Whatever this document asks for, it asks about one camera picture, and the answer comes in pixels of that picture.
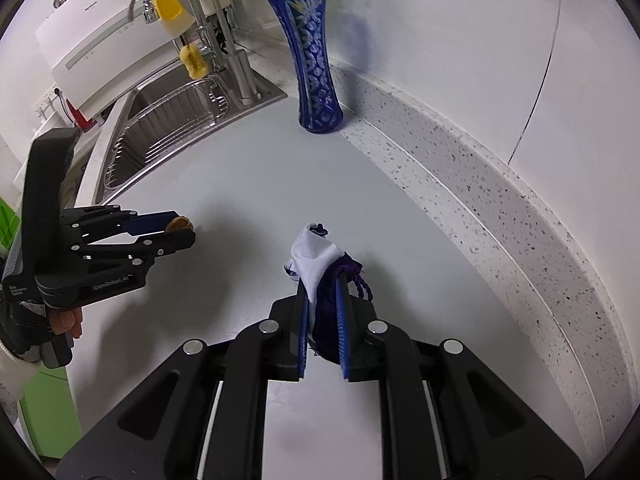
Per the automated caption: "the white appliance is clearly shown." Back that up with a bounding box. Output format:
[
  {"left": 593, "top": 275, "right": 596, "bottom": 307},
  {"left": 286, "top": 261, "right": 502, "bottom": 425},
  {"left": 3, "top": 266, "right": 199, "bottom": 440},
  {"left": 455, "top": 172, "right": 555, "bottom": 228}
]
[{"left": 35, "top": 0, "right": 236, "bottom": 111}]

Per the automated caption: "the stainless steel sink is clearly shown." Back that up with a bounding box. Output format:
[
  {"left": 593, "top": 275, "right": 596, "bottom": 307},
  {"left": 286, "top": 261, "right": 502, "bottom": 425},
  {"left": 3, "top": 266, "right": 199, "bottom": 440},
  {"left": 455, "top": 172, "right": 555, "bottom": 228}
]
[{"left": 91, "top": 57, "right": 288, "bottom": 206}]

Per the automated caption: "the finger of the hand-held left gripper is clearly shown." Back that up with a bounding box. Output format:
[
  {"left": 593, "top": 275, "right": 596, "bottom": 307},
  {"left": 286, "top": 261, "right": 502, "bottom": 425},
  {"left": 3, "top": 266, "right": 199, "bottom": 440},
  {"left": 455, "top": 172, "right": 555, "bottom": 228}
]
[
  {"left": 60, "top": 205, "right": 196, "bottom": 236},
  {"left": 70, "top": 231, "right": 197, "bottom": 273}
]

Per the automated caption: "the tall steel faucet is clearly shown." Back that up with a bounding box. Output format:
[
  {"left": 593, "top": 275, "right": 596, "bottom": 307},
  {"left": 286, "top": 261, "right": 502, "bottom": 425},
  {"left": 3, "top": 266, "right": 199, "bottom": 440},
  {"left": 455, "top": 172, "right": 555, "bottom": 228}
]
[{"left": 129, "top": 0, "right": 261, "bottom": 107}]

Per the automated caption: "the blue patterned vase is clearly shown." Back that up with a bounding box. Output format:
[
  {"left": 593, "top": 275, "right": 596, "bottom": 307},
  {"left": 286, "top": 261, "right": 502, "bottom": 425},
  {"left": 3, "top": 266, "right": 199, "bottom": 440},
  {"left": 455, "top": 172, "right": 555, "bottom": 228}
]
[{"left": 264, "top": 0, "right": 345, "bottom": 135}]

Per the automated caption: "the red object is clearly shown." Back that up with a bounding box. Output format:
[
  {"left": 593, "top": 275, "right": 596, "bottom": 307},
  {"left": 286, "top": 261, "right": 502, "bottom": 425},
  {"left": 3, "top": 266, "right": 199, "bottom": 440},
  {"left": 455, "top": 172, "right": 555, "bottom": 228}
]
[{"left": 65, "top": 100, "right": 97, "bottom": 132}]

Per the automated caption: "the yellow hanging sponge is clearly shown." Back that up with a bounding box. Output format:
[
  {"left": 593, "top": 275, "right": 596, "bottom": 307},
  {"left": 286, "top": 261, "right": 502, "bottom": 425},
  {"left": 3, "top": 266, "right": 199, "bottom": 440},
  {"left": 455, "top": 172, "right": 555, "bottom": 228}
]
[{"left": 180, "top": 44, "right": 208, "bottom": 80}]

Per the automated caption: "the slim steel faucet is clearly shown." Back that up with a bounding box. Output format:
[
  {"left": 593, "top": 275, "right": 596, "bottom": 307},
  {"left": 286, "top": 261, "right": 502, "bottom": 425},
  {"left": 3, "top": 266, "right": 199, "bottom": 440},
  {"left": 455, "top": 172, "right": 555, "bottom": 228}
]
[{"left": 185, "top": 0, "right": 228, "bottom": 73}]

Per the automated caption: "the green cabinet panel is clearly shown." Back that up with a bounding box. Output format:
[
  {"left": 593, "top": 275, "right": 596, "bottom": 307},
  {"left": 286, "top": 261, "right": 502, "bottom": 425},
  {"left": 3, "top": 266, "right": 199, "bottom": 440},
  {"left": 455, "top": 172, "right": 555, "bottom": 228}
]
[{"left": 17, "top": 357, "right": 83, "bottom": 461}]

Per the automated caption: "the white and purple cloth pouch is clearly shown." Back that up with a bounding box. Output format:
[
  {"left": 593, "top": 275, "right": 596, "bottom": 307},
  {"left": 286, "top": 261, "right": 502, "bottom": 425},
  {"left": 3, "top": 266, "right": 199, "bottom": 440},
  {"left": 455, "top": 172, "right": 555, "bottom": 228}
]
[{"left": 281, "top": 223, "right": 377, "bottom": 361}]

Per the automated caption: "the wire drain basket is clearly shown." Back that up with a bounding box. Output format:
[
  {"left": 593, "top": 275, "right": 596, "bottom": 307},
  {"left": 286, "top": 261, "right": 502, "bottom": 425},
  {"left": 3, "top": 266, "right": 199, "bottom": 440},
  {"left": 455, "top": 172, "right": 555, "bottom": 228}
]
[{"left": 102, "top": 77, "right": 236, "bottom": 191}]

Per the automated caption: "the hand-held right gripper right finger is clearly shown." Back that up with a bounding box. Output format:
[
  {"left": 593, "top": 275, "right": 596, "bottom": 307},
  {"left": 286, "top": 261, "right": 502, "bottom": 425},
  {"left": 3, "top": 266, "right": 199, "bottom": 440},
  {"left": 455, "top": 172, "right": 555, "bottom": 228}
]
[{"left": 335, "top": 271, "right": 586, "bottom": 480}]

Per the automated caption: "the person's left hand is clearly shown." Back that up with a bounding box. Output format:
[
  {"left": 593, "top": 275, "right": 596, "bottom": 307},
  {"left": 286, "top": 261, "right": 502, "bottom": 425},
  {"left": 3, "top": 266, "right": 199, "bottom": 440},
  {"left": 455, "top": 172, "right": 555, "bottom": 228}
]
[{"left": 0, "top": 297, "right": 85, "bottom": 363}]

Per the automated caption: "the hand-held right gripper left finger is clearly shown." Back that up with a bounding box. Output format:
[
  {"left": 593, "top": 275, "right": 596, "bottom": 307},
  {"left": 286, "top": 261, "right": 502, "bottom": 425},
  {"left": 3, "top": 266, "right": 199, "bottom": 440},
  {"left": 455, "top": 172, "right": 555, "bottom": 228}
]
[{"left": 57, "top": 280, "right": 308, "bottom": 480}]

